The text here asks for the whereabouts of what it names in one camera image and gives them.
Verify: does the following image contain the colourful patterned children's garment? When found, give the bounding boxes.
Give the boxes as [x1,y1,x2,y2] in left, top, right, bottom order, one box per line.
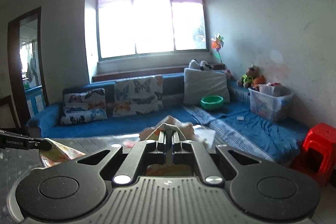
[39,115,216,176]

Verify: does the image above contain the clear plastic storage box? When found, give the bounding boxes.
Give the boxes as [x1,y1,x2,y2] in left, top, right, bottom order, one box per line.
[248,88,294,123]

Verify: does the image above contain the grey plain cushion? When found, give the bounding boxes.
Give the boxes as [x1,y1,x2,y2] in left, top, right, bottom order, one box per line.
[183,68,230,106]

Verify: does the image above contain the colourful pinwheel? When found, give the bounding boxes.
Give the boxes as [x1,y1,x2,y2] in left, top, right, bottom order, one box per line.
[211,33,224,68]

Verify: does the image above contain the red plastic stool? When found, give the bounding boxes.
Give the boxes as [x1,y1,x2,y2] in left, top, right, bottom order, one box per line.
[290,123,335,186]

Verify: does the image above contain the black white plush toy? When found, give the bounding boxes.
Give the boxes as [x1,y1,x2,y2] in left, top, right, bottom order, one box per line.
[188,59,213,71]

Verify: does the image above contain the green plastic basin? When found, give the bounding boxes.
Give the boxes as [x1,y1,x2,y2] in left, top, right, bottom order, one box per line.
[200,96,224,111]

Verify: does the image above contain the small butterfly cushion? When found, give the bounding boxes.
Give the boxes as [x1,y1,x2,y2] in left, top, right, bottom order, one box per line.
[60,88,108,125]

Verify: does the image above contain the orange plush toy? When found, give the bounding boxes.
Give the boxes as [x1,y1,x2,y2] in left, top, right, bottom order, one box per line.
[251,75,266,90]

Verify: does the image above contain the large butterfly cushion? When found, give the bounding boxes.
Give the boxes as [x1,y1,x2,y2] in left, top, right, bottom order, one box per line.
[113,75,163,117]

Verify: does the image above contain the blue corner sofa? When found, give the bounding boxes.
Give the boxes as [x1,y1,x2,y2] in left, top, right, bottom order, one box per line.
[26,73,309,164]

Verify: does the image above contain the teddy bear green vest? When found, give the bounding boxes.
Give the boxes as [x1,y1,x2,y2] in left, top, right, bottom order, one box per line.
[236,65,259,88]

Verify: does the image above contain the dark wooden door frame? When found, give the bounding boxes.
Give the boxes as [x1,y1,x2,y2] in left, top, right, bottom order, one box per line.
[7,7,49,128]

